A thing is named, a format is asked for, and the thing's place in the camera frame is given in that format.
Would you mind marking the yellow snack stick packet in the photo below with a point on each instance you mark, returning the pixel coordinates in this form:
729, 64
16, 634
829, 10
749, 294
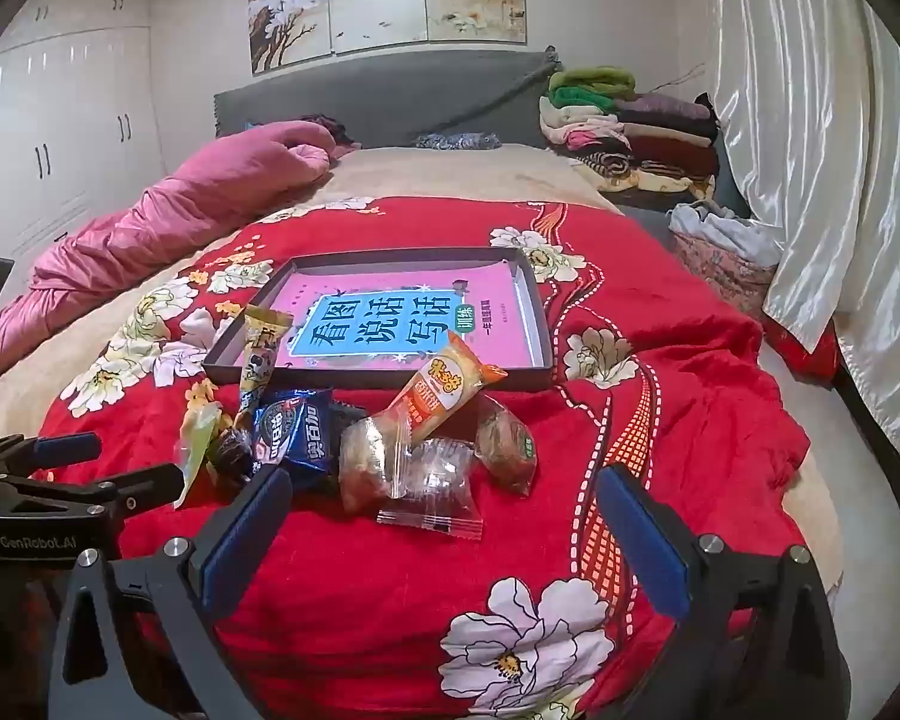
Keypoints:
259, 360

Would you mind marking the shallow grey cardboard box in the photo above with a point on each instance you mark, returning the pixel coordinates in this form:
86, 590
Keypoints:
538, 315

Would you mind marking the orange snack packet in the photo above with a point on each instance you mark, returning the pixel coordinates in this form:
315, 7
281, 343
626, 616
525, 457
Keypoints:
439, 390

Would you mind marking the light green pastry packet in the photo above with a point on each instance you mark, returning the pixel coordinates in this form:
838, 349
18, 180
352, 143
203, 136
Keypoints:
195, 442

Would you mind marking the clear-wrapped pale cake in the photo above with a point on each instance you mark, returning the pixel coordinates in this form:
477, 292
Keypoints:
435, 484

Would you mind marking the red floral blanket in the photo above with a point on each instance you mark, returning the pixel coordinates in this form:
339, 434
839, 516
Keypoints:
390, 600

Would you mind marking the pink floral cloth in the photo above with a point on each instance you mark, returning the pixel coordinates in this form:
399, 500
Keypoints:
720, 277

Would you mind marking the grey headboard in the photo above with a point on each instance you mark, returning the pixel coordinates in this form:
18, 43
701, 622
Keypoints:
382, 90

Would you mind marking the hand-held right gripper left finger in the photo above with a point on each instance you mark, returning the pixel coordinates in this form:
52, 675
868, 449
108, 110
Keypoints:
244, 540

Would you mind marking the floral wall painting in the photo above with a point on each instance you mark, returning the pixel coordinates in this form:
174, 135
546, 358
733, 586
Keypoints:
375, 0

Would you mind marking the clear-wrapped chocolate roll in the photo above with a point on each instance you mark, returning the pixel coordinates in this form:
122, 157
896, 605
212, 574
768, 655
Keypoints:
229, 457

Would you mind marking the white satin curtain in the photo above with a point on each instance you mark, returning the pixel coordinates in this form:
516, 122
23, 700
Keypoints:
810, 127

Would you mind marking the blue grey patterned pillow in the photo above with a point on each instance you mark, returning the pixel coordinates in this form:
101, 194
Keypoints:
457, 141

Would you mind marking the crumpled grey white garment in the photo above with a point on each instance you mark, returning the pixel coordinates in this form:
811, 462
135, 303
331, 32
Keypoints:
727, 236

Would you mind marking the clear-wrapped brown cake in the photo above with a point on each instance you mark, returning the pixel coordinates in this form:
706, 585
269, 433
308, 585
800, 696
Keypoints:
367, 465

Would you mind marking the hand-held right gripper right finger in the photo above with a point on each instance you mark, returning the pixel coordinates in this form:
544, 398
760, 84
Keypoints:
645, 547

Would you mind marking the blue cookie packet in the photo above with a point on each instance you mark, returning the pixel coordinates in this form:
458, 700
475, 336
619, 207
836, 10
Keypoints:
300, 427

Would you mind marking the pink book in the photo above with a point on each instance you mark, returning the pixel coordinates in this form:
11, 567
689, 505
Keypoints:
480, 292

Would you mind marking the dark maroon cloth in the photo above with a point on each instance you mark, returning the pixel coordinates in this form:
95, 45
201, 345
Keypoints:
334, 131

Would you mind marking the stack of folded clothes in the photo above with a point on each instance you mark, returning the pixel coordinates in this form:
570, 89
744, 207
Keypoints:
630, 135

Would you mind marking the white wardrobe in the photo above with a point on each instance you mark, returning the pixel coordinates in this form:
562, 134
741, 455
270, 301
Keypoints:
67, 127

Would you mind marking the pink pillow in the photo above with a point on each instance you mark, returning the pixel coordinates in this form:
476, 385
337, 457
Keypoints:
157, 225

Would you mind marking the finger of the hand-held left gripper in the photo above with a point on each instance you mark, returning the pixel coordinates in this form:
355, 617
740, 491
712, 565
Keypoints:
142, 486
64, 448

